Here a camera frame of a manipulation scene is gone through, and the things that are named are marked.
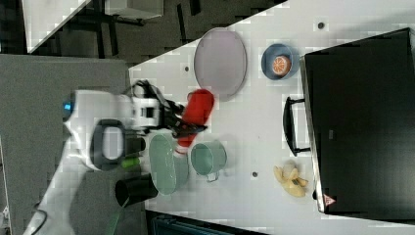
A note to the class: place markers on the green cup with handle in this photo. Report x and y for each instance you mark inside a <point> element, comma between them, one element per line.
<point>208,159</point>

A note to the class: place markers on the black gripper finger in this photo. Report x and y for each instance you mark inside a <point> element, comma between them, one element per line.
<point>179,109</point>
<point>184,129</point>

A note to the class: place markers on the blue bowl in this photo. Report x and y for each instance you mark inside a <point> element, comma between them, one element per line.
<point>272,53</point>

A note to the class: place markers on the purple round plate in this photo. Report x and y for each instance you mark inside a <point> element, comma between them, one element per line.
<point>220,62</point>

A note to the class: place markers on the black oven door handle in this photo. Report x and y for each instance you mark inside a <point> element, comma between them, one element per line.
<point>289,126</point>

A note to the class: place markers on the green perforated colander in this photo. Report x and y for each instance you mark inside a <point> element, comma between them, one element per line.
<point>168,169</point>

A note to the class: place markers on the orange slice toy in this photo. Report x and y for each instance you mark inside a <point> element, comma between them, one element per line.
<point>281,65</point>

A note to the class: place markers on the peeled banana toy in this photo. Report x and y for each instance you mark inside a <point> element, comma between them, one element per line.
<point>289,178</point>

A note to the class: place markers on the large black cylinder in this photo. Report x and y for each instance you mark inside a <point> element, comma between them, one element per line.
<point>135,190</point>

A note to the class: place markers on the small black cylinder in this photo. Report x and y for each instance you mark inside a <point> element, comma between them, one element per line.
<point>134,146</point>

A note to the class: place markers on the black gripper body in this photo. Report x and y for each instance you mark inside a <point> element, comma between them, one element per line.
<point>168,117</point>

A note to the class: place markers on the black toaster oven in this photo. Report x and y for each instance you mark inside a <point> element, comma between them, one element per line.
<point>359,102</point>

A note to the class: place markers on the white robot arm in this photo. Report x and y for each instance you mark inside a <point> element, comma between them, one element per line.
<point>98,123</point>

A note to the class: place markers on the red ketchup bottle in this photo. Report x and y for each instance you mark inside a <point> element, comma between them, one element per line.
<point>197,112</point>

